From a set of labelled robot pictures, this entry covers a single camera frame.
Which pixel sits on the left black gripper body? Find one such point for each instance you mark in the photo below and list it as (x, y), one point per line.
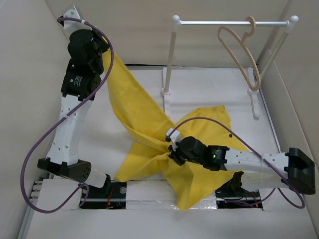
(102, 47)

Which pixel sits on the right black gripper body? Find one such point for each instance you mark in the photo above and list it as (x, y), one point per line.
(181, 157)

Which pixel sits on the yellow trousers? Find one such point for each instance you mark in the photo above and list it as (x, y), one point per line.
(147, 124)

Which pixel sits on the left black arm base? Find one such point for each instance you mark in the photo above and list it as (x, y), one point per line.
(111, 197)

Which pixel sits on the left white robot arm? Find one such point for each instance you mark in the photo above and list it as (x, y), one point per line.
(81, 79)

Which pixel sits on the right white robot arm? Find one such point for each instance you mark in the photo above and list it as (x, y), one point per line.
(292, 169)

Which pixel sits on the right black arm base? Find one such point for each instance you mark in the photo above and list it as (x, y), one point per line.
(231, 196)

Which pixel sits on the white clothes rack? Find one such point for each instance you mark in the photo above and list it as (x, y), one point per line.
(240, 30)

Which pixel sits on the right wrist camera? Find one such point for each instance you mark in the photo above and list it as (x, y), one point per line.
(173, 135)

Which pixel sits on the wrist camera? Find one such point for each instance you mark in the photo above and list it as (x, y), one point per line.
(72, 12)
(173, 135)

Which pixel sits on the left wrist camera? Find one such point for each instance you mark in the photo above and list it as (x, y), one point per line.
(72, 12)

